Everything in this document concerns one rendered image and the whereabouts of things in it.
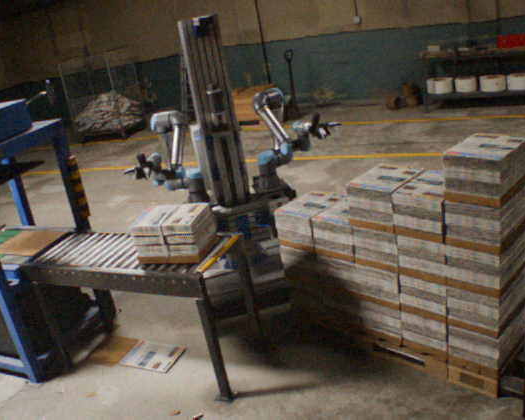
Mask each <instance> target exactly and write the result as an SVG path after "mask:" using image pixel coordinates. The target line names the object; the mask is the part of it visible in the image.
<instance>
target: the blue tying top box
mask: <svg viewBox="0 0 525 420"><path fill-rule="evenodd" d="M26 103H27V99H25V100H19V101H12V102H6V103H0V141H1V140H5V139H7V138H9V137H12V136H14V135H16V134H19V133H21V132H24V131H26V130H28V129H31V128H33V122H32V119H31V117H30V111H29V108H28V106H26V107H24V105H25V104H26Z"/></svg>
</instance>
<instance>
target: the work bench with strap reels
mask: <svg viewBox="0 0 525 420"><path fill-rule="evenodd" d="M509 34H511V35H508V34H507V35H505V36H497V37H496V44H495V45H489V46H487V47H489V48H488V49H485V50H481V51H479V50H474V48H472V47H469V48H467V47H462V48H458V50H460V53H456V54H454V55H455V59H469V58H485V57H492V56H493V57H499V56H506V55H510V56H514V55H521V54H525V33H522V34H513V33H509ZM427 52H428V50H426V51H425V50H423V51H422V52H421V53H420V54H419V55H418V59H419V61H420V65H421V79H422V88H423V93H424V108H425V112H424V113H423V114H430V112H429V108H428V105H434V104H433V100H435V99H455V98H475V97H495V96H515V95H525V73H520V74H510V75H508V76H507V77H505V76H501V75H489V76H485V77H480V85H479V86H477V81H476V78H475V77H458V78H456V79H455V87H452V78H443V77H438V78H433V79H430V69H429V63H428V61H430V62H432V61H440V60H446V61H447V60H454V55H453V54H450V48H447V49H442V50H440V51H434V52H429V54H426V55H423V54H425V53H427ZM423 62H425V66H426V77H427V86H428V91H427V92H426V79H425V72H424V64H423ZM506 81H507V82H506ZM427 100H429V103H428V102H427Z"/></svg>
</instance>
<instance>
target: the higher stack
mask: <svg viewBox="0 0 525 420"><path fill-rule="evenodd" d="M459 143H461V142H458V145H455V146H454V147H452V148H450V149H448V151H446V152H445V153H443V154H442V159H443V167H444V174H445V175H444V176H445V177H444V178H445V187H446V189H444V191H445V192H451V193H458V194H465V195H472V196H479V197H486V198H492V199H501V198H502V197H503V196H504V195H505V194H506V193H507V192H508V191H509V190H510V189H511V188H513V187H514V186H515V188H516V185H517V183H518V182H519V181H521V180H522V178H525V137H523V136H510V135H495V134H487V133H486V134H474V135H472V136H471V137H470V136H469V137H468V138H467V139H466V140H464V141H463V142H462V143H461V144H459ZM444 204H446V205H445V207H446V208H445V217H446V218H445V219H446V222H445V224H446V232H447V234H446V236H447V237H453V238H457V239H461V240H466V241H470V242H474V243H478V244H488V245H493V246H497V247H500V249H501V245H502V244H503V243H504V242H506V241H507V240H508V239H509V238H510V237H511V236H512V234H513V233H514V232H515V234H516V231H517V229H518V227H519V226H520V225H523V223H524V222H525V186H523V188H522V189H520V190H518V192H517V193H516V194H515V195H513V197H512V198H511V199H510V200H508V201H507V202H506V203H505V204H504V205H502V207H501V208H495V207H489V206H483V205H476V204H470V203H463V202H457V201H451V200H446V201H445V202H444ZM445 251H446V255H447V259H448V260H447V261H448V266H447V268H448V269H447V279H449V280H453V281H457V282H464V283H467V284H471V285H474V286H478V287H479V286H481V287H484V288H488V289H491V290H494V291H500V290H501V289H502V288H503V287H504V286H505V285H506V284H507V281H508V280H509V279H510V278H511V277H512V276H513V274H514V275H515V272H516V271H517V270H518V269H519V267H520V266H521V265H522V264H523V263H524V262H525V229H524V230H523V232H522V233H521V234H520V235H519V236H518V237H517V238H516V239H515V240H514V241H513V242H512V244H510V245H509V246H508V247H507V248H506V250H505V251H504V252H503V253H502V254H500V255H493V254H489V253H484V252H480V251H476V250H471V249H463V248H459V247H454V246H450V245H447V246H446V248H445ZM447 289H448V291H447V292H448V295H447V296H448V304H447V307H448V309H449V311H448V313H449V315H448V317H449V318H451V319H454V320H456V321H457V320H459V321H463V322H465V323H468V324H473V325H476V326H479V327H481V328H487V329H490V330H493V331H496V332H497V331H500V330H501V328H502V327H503V325H504V324H505V323H506V322H507V321H508V319H509V318H510V317H511V315H512V314H513V315H514V312H515V311H516V310H517V308H518V306H519V305H520V304H521V303H522V302H524V300H525V268H524V270H523V271H522V272H521V273H520V274H519V275H518V277H517V278H516V279H515V281H514V282H513V283H512V285H511V286H509V287H508V289H507V290H506V291H505V293H504V294H503V295H502V296H501V298H500V299H497V298H493V297H490V296H487V295H486V296H483V295H480V294H476V293H473V292H471V291H468V292H467V291H464V290H460V289H457V288H453V287H450V286H449V287H447ZM448 330H449V340H450V341H449V344H448V353H449V354H451V355H453V356H456V357H458V358H460V357H461V358H464V359H466V360H469V361H473V362H475V363H478V364H480V365H481V364H482V365H485V366H487V367H490V368H494V369H498V368H499V366H500V365H501V364H502V363H503V362H504V361H505V359H506V357H507V355H508V354H509V353H510V352H511V351H513V348H514V347H515V344H516V343H517V342H518V341H519V340H520V339H521V338H522V336H523V334H524V332H525V306H524V307H523V309H522V310H521V311H520V313H519V314H517V315H516V318H515V319H514V320H513V321H512V322H511V323H510V325H509V327H507V328H506V329H505V331H504V332H503V333H502V334H501V336H500V338H499V339H496V338H494V337H490V336H485V335H483V334H479V333H477V332H472V331H469V330H466V329H463V328H462V329H460V328H458V327H454V326H452V325H449V326H448ZM519 350H521V351H525V338H524V339H523V341H522V342H521V345H520V346H519V347H518V349H517V350H515V352H514V353H513V355H512V357H511V359H510V360H509V361H508V362H507V363H506V364H505V366H504V367H503V370H502V371H501V372H500V373H499V374H498V375H497V376H496V375H491V374H489V373H487V372H482V371H479V370H477V369H475V368H470V367H467V366H465V365H461V364H458V363H455V362H453V361H448V365H447V366H448V381H449V382H452V383H454V384H458V385H460V386H463V387H467V388H469V389H472V390H473V391H475V390H476V391H477V392H480V393H483V394H487V395H488V396H491V397H493V398H494V397H495V398H497V397H498V396H499V392H498V383H499V380H500V376H501V374H503V375H506V376H508V377H510V376H511V377H512V376H513V375H514V373H515V364H516V355H517V353H518V352H519Z"/></svg>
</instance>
